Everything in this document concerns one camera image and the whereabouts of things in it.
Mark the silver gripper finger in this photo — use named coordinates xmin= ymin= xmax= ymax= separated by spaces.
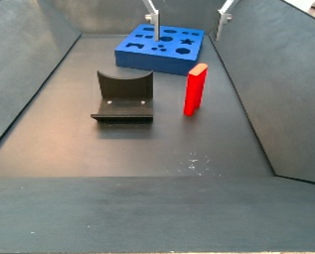
xmin=143 ymin=0 xmax=160 ymax=42
xmin=216 ymin=0 xmax=236 ymax=40

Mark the red two-pronged block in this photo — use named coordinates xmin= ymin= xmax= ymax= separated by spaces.
xmin=184 ymin=63 xmax=208 ymax=116

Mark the blue shape-sorter board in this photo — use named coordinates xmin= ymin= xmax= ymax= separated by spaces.
xmin=114 ymin=24 xmax=206 ymax=75

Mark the black curved holder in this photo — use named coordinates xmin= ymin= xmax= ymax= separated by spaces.
xmin=90 ymin=72 xmax=153 ymax=122

